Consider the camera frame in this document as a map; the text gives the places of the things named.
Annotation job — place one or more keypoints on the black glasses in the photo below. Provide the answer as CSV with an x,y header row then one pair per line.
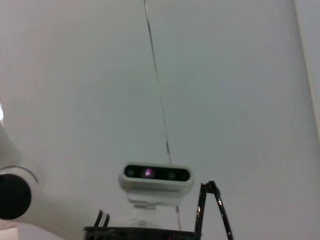
x,y
199,212

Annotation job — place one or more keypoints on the white robot head camera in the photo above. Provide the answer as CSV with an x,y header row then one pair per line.
x,y
155,186

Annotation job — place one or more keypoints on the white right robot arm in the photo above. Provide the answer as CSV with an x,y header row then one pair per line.
x,y
50,207

